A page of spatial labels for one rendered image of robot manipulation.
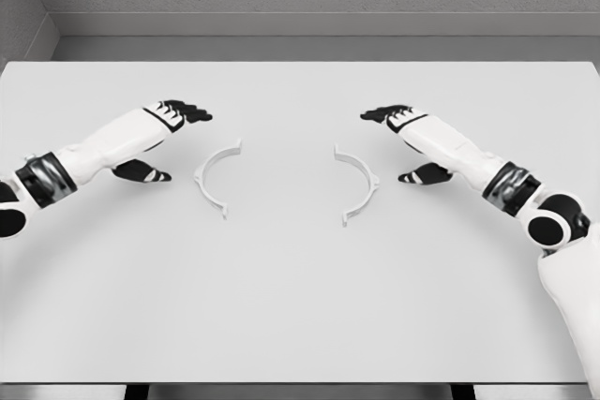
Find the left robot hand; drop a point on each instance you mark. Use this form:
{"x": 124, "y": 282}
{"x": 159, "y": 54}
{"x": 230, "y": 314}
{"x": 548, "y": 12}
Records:
{"x": 133, "y": 130}

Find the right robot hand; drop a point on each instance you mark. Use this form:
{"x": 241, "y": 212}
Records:
{"x": 433, "y": 133}

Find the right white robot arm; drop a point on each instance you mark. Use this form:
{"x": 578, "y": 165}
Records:
{"x": 539, "y": 212}

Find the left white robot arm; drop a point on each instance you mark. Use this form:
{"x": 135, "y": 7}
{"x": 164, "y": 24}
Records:
{"x": 51, "y": 170}

